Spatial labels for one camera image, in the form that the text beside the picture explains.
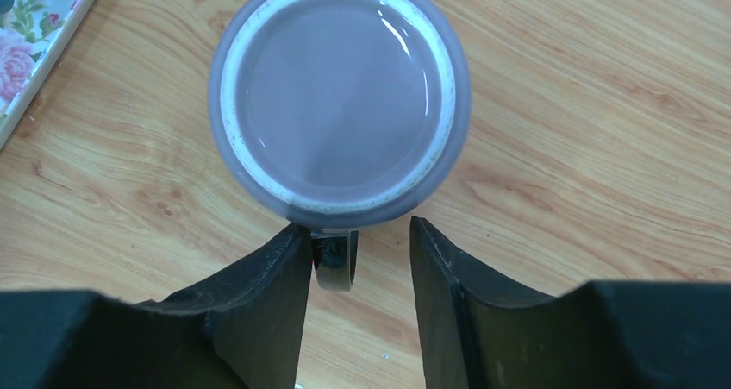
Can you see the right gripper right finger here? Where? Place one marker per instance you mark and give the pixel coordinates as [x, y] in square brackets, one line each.
[478, 328]

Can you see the mauve mug black handle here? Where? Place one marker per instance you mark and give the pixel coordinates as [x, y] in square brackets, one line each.
[339, 114]

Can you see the floral serving tray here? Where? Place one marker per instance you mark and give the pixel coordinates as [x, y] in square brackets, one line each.
[34, 33]

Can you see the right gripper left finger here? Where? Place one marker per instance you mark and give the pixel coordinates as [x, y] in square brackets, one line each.
[241, 327]

